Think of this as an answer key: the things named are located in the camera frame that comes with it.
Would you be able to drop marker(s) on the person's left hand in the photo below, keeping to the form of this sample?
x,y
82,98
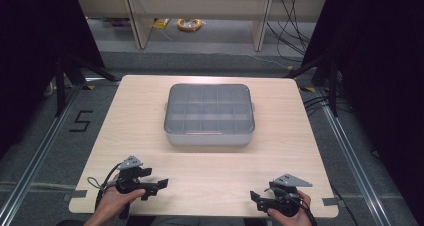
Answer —
x,y
111,201

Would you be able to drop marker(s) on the person's right hand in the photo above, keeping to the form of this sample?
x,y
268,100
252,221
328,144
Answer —
x,y
305,212

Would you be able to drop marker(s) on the grey tape strip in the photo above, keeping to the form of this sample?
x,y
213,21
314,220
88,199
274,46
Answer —
x,y
330,201
76,195

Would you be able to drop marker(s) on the beige wooden desk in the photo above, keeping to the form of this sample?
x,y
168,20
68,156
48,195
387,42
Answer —
x,y
140,26

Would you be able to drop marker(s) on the yellow packet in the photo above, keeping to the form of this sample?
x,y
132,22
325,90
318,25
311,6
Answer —
x,y
161,23

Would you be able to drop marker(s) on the grey compartment storage box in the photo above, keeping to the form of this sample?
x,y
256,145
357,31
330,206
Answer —
x,y
208,139

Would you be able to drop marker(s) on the yellow floor tape piece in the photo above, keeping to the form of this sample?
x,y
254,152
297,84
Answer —
x,y
308,89
88,87

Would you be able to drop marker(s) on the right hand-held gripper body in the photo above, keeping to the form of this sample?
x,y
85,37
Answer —
x,y
286,199

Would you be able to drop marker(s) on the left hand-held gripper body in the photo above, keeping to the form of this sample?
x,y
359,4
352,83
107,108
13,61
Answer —
x,y
128,182

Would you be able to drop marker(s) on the black curtain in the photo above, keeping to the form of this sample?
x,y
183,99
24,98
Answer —
x,y
33,52
386,69

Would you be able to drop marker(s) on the black tripod stand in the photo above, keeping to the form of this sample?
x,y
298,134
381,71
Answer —
x,y
332,86
61,86

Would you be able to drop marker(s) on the aluminium floor rail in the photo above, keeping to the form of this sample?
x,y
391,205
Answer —
x,y
353,159
36,159

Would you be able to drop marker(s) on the translucent grey box lid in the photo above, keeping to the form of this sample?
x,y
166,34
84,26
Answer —
x,y
209,107

